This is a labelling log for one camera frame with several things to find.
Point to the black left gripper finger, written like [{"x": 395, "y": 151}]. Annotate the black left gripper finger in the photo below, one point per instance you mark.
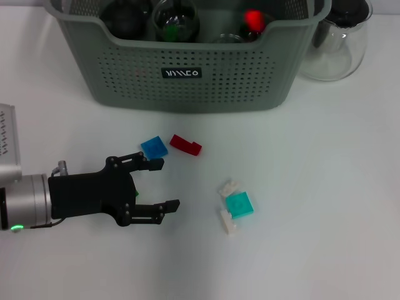
[
  {"x": 156, "y": 164},
  {"x": 172, "y": 204}
]

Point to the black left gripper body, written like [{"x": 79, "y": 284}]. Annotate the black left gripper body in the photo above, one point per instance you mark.
[{"x": 90, "y": 195}]

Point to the blue square toy brick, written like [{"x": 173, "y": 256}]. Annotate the blue square toy brick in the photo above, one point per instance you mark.
[{"x": 154, "y": 148}]

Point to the glass teacup with black sleeve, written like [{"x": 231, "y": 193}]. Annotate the glass teacup with black sleeve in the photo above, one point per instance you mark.
[
  {"x": 250, "y": 36},
  {"x": 176, "y": 15},
  {"x": 192, "y": 37},
  {"x": 228, "y": 39}
]

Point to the orange-red sloped toy brick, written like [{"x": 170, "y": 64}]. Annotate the orange-red sloped toy brick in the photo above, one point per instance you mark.
[{"x": 253, "y": 19}]

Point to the grey-green perforated storage bin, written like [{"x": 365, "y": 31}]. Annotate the grey-green perforated storage bin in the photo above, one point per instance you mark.
[{"x": 187, "y": 93}]

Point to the dark red toy brick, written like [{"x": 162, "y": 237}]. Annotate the dark red toy brick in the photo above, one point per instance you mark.
[{"x": 182, "y": 143}]

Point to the left gripper silver fitting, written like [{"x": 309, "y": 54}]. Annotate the left gripper silver fitting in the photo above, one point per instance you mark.
[{"x": 62, "y": 167}]

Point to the white notched toy brick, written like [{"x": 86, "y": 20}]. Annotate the white notched toy brick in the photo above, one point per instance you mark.
[{"x": 227, "y": 223}]

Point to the white studded toy brick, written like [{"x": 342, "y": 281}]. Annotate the white studded toy brick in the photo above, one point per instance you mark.
[{"x": 228, "y": 187}]

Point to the teal square toy brick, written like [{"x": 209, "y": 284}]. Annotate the teal square toy brick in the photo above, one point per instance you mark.
[{"x": 239, "y": 204}]

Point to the black round teapot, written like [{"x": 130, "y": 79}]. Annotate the black round teapot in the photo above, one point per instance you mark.
[{"x": 125, "y": 22}]

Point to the glass carafe with black lid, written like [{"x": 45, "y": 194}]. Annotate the glass carafe with black lid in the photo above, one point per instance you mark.
[{"x": 337, "y": 53}]

